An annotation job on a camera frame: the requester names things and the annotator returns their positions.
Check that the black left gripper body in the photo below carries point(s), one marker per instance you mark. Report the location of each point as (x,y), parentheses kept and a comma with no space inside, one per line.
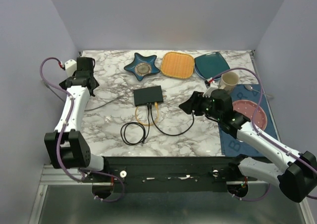
(63,84)

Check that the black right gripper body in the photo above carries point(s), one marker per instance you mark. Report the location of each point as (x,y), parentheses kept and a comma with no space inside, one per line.
(209,111)

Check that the black network switch box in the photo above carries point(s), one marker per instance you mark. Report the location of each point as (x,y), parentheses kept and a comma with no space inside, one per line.
(149,95)

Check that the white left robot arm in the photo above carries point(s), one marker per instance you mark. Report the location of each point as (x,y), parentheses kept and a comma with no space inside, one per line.
(66,146)

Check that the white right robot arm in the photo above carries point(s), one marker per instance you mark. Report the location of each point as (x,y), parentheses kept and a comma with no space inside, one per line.
(293,172)

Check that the beige ceramic mug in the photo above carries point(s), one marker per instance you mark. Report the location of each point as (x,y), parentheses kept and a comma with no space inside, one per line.
(228,81)

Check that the pink dotted plate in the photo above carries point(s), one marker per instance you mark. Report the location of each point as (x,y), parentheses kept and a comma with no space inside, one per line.
(247,108)

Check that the metal spoon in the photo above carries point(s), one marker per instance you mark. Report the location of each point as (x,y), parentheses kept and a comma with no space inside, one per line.
(250,88)

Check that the teal square plate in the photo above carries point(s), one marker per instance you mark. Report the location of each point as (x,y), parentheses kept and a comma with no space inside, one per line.
(209,65)

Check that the blue cloth placemat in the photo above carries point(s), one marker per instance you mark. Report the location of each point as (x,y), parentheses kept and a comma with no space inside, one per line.
(231,147)

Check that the orange woven square tray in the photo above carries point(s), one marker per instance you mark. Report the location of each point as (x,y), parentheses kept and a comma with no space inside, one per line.
(177,65)

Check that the blue star-shaped dish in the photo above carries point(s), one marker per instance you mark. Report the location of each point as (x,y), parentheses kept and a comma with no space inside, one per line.
(142,66)

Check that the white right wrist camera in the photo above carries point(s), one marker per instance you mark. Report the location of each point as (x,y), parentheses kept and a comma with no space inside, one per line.
(208,92)

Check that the black mounting base plate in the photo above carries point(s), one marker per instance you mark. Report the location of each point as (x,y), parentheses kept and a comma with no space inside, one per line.
(172,174)

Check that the aluminium rail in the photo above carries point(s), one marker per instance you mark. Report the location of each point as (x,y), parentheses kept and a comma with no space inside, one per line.
(51,176)

